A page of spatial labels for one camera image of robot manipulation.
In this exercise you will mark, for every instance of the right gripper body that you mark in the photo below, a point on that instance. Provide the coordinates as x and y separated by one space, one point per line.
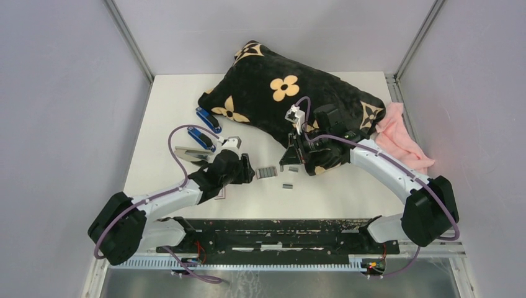
308 147

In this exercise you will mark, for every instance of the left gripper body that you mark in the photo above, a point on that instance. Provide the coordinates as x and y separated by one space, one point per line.
236 177

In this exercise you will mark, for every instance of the box of staples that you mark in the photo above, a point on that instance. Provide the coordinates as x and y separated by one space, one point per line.
267 172

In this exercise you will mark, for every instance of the blue stapler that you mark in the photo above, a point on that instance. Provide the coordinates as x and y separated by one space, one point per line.
209 120
203 140

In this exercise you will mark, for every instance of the grey beige stapler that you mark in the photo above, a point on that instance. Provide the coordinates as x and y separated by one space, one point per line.
196 156

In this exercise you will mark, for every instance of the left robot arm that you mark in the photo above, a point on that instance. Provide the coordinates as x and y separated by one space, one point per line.
129 225

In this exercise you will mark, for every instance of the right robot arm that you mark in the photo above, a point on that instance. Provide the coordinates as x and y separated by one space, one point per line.
430 211

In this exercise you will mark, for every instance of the closed red white staple box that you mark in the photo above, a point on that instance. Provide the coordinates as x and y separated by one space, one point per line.
221 195

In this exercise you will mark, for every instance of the black pillow with beige flowers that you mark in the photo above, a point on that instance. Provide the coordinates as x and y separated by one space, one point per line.
261 85

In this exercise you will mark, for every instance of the pink cloth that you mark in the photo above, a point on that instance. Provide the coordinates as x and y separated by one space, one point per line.
394 139

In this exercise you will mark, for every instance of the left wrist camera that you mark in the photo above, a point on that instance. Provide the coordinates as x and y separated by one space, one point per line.
230 143

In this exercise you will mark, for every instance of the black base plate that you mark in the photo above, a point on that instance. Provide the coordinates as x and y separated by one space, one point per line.
279 241

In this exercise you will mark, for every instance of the white cable duct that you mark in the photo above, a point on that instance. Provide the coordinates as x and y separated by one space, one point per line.
167 262

